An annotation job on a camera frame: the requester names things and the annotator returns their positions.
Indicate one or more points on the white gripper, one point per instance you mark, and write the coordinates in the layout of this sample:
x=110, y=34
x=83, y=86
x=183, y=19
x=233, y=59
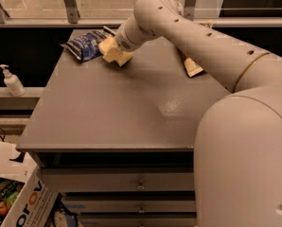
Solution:
x=123, y=42

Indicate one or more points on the yellow wavy sponge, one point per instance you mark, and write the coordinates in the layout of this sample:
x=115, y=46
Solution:
x=105, y=46

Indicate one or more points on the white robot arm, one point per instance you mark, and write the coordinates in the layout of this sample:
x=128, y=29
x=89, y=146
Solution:
x=238, y=143

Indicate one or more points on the blue chip bag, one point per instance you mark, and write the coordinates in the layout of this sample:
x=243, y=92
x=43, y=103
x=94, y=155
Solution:
x=85, y=46

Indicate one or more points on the brown white chip bag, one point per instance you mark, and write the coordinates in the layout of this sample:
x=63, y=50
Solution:
x=192, y=68

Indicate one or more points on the grey drawer cabinet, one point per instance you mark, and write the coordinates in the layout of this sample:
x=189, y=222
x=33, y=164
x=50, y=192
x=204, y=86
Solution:
x=117, y=142

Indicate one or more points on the white pump dispenser bottle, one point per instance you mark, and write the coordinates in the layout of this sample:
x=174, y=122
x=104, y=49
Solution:
x=12, y=82

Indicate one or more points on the metal window railing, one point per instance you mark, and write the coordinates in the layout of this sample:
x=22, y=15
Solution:
x=87, y=13

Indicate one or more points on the white cardboard box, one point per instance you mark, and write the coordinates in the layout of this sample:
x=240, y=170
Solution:
x=28, y=199

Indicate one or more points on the orange fruit in box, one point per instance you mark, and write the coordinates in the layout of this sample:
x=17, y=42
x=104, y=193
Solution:
x=3, y=209

